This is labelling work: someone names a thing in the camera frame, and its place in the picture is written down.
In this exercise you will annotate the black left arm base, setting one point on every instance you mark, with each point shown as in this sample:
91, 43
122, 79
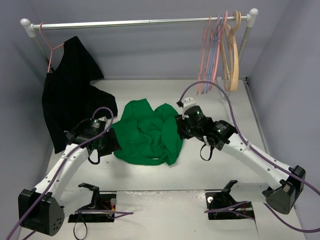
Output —
93, 210

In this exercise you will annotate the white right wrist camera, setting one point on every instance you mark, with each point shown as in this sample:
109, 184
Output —
186, 104

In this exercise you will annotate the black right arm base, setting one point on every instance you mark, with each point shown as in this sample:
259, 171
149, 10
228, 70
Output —
222, 199

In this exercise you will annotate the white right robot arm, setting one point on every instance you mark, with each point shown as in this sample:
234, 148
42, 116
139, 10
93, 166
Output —
281, 184

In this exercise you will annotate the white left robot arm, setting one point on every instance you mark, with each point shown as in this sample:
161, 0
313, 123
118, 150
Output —
44, 208

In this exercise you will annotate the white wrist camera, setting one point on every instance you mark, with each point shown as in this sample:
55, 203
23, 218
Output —
105, 120
186, 104

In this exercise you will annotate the silver clothes rack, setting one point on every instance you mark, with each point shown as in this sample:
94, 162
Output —
31, 28

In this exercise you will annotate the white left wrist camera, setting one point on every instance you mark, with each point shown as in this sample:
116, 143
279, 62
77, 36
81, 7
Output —
105, 120

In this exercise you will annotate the green t shirt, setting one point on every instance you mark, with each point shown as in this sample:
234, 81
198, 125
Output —
148, 136

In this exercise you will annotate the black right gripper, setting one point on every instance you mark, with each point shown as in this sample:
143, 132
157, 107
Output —
181, 127

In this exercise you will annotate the black t shirt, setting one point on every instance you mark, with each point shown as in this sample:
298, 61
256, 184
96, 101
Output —
68, 96

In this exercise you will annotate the blue hanger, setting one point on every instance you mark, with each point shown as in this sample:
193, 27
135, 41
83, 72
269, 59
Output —
210, 49

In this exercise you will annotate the wooden hanger front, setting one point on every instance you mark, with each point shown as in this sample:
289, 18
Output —
231, 84

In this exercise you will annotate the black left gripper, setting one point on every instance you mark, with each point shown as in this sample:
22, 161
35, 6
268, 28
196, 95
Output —
111, 140

